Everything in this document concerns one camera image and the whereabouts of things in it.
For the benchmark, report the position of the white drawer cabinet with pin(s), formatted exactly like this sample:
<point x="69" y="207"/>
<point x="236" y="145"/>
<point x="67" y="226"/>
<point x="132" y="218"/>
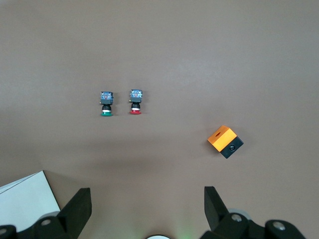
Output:
<point x="25" y="199"/>

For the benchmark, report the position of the red push button switch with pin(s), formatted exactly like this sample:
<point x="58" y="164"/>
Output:
<point x="135" y="100"/>

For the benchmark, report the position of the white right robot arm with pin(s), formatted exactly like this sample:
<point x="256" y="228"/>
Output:
<point x="158" y="237"/>

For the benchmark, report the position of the green push button switch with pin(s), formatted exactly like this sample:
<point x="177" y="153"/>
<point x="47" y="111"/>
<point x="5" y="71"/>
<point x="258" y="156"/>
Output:
<point x="106" y="102"/>

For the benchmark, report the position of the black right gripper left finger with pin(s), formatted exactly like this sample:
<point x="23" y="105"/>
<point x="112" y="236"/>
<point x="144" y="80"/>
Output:
<point x="74" y="214"/>

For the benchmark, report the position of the orange and black box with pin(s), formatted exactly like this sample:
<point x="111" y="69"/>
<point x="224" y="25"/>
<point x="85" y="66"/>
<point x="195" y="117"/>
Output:
<point x="221" y="139"/>

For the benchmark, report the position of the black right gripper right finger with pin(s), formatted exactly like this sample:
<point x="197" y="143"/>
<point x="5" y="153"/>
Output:
<point x="216" y="214"/>

